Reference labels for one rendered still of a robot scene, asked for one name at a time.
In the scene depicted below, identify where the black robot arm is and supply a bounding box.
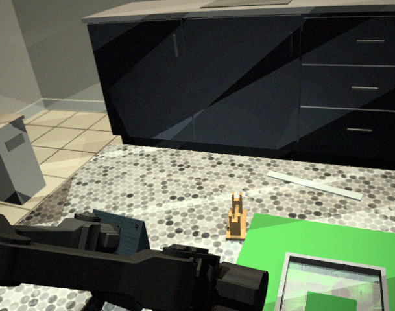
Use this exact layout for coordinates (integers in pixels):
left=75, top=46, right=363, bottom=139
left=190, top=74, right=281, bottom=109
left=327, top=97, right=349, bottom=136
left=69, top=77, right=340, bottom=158
left=0, top=212, right=269, bottom=311

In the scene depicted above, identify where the white flat bar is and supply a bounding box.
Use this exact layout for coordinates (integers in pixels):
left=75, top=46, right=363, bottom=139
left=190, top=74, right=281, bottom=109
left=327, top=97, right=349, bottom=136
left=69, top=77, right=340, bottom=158
left=267, top=171, right=363, bottom=201

